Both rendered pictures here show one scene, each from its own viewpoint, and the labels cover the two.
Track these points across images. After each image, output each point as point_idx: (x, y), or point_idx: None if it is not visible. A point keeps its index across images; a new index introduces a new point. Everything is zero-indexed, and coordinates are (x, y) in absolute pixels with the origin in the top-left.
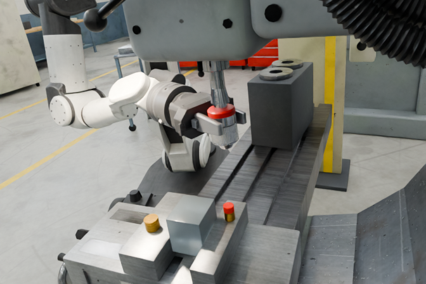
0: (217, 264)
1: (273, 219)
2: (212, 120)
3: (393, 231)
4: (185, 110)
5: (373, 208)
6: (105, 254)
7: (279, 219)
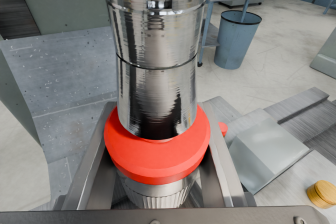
0: (253, 111)
1: (113, 208)
2: (212, 121)
3: (90, 109)
4: (318, 216)
5: (48, 143)
6: None
7: (117, 191)
